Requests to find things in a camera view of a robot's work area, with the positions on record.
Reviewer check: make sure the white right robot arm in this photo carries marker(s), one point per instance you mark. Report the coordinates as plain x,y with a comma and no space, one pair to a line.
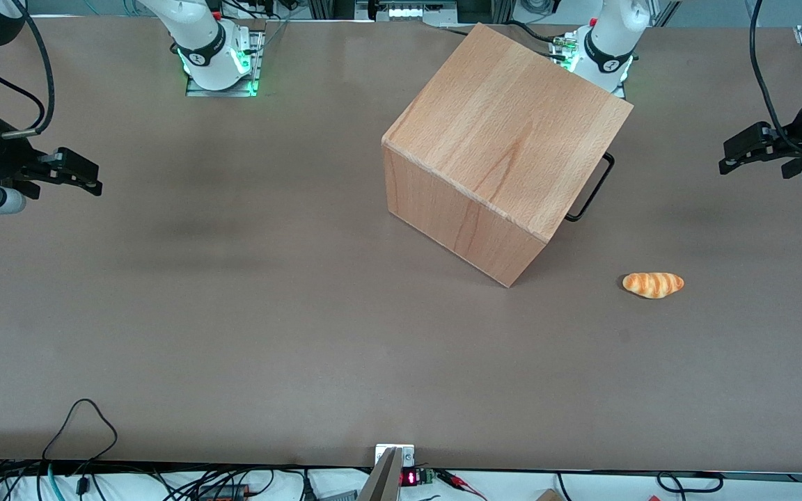
199,35

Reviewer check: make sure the brown cardboard piece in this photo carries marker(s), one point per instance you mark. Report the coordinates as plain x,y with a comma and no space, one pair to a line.
548,495

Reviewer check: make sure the orange black device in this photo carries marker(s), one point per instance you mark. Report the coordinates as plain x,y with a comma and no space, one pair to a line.
223,492

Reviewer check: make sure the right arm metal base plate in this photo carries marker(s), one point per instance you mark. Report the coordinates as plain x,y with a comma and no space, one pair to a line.
256,62

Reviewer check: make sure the grey aluminium camera post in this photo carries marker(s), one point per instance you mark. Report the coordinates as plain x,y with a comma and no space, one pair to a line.
383,483

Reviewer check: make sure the red digit display module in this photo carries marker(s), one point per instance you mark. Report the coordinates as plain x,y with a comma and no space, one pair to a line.
409,478

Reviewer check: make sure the white metal bracket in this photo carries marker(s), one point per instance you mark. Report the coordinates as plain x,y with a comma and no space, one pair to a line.
408,454

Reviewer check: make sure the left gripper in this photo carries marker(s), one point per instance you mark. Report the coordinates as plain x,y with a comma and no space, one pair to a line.
795,142

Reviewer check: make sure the white power strip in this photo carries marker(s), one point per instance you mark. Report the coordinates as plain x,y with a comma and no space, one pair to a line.
415,10

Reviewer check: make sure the wooden drawer cabinet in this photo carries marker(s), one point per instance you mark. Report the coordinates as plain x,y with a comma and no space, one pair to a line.
512,139

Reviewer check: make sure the red clip leads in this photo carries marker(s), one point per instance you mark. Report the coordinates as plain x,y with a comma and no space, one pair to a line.
460,481

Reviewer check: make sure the toy bread roll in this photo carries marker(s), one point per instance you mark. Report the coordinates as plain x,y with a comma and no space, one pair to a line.
653,285

